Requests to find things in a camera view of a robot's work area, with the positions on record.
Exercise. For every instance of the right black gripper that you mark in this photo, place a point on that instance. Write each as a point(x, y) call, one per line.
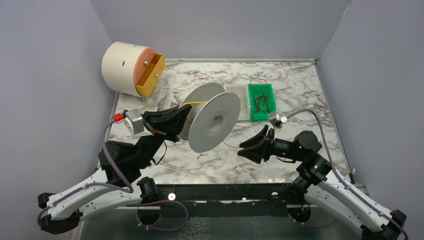
point(269, 145)

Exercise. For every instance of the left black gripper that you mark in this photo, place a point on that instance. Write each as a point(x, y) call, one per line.
point(154, 124)

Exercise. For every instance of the white perforated cable spool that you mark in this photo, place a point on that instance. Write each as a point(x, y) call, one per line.
point(213, 116)

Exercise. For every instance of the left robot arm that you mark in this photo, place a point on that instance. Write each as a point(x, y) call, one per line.
point(118, 182)

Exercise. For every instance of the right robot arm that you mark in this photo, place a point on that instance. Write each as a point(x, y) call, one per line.
point(320, 185)

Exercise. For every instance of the packaged ruler set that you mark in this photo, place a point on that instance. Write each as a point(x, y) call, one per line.
point(164, 98)

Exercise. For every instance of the green plastic bin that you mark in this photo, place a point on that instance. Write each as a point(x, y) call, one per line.
point(262, 101)

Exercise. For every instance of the orange drawer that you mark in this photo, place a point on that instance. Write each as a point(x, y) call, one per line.
point(149, 79)

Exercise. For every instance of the clear plastic bin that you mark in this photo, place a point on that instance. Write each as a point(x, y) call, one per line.
point(242, 91)

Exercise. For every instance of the white cylinder drawer container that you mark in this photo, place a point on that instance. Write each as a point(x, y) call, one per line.
point(123, 65)

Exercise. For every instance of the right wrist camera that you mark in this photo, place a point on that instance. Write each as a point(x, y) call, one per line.
point(276, 120)

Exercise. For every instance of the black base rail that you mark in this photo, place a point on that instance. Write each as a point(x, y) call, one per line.
point(211, 200)

